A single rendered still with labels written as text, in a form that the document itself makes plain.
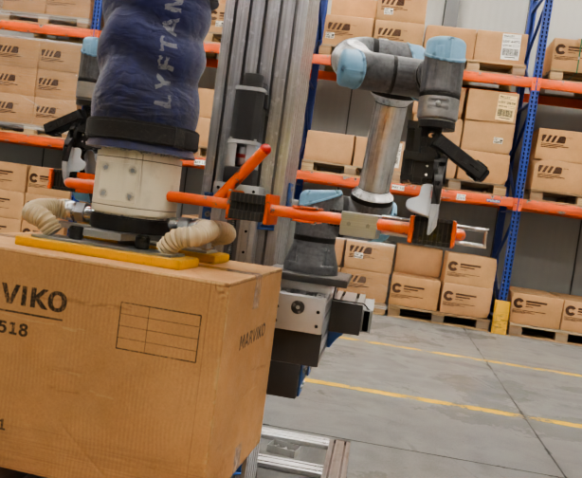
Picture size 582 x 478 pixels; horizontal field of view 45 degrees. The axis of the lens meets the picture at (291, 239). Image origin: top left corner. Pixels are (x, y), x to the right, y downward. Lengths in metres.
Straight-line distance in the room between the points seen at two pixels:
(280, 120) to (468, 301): 6.71
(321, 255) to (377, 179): 0.25
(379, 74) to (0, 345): 0.87
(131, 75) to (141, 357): 0.52
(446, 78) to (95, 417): 0.87
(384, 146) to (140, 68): 0.72
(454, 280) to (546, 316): 1.14
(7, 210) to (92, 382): 8.54
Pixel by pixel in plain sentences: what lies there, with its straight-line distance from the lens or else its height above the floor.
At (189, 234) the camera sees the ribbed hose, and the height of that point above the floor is 1.14.
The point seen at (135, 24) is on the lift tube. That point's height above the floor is 1.51.
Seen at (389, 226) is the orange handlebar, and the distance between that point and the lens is 1.30.
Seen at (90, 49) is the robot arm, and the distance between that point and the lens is 1.81.
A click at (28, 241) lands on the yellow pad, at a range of 1.41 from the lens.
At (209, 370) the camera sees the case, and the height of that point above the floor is 0.92.
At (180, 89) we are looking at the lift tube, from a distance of 1.40.
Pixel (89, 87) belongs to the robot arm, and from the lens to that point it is 1.80.
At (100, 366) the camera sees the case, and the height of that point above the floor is 0.89.
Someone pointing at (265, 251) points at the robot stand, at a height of 1.06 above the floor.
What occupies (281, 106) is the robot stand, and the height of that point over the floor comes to 1.50.
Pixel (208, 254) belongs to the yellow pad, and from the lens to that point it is 1.46.
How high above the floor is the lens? 1.23
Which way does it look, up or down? 3 degrees down
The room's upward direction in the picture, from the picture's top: 8 degrees clockwise
